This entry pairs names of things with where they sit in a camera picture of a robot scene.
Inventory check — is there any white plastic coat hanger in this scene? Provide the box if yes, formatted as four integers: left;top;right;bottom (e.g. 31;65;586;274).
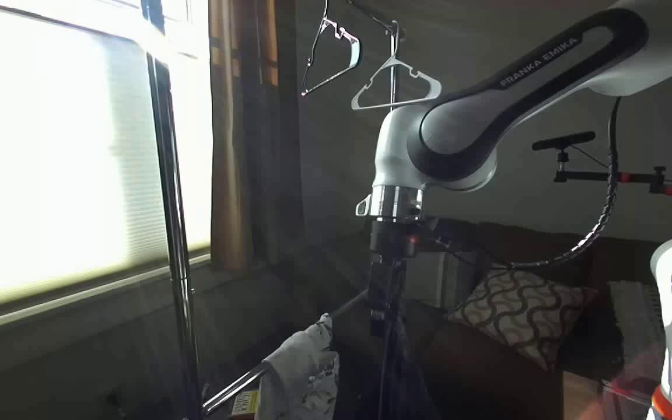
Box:
350;35;444;111

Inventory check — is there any grey plastic coat hanger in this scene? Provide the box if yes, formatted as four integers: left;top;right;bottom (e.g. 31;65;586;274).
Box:
299;0;362;98

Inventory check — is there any grey white hanging garment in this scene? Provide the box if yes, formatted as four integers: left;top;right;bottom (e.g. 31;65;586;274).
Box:
257;313;340;420

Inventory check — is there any metal clothes rack frame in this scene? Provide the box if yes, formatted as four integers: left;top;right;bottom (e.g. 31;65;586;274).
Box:
137;0;412;420

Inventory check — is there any brown curtain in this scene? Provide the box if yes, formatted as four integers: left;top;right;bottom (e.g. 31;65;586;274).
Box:
208;0;303;270

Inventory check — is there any dark hanging garment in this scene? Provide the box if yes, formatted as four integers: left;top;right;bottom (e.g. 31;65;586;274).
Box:
335;313;439;420

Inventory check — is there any black camera on mount arm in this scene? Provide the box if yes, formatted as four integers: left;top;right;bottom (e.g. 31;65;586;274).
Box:
531;131;672;195

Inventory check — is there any brown sofa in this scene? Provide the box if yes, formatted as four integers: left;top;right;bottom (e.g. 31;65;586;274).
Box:
388;218;663;420

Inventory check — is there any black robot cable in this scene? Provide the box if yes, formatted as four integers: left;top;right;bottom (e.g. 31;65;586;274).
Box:
507;96;625;273

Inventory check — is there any patterned beige cushion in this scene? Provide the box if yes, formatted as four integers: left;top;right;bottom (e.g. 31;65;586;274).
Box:
447;268;598;370

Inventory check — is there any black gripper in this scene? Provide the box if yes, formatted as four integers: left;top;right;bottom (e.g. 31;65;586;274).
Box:
367;222;419;336

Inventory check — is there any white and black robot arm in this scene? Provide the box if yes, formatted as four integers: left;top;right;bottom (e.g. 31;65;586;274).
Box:
354;0;672;334

